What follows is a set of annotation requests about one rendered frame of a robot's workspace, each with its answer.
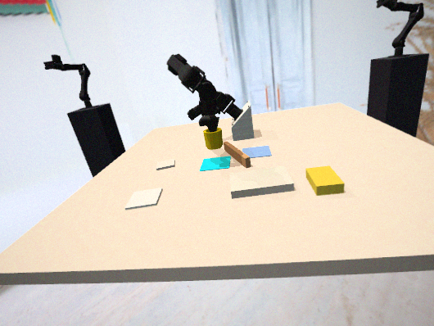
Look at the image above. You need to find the brown wooden bar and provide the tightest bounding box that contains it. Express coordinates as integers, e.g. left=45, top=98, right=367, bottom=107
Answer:
left=224, top=141, right=251, bottom=168

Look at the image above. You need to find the yellow rectangular block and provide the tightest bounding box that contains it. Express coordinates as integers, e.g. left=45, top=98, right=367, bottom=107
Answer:
left=306, top=166, right=345, bottom=196

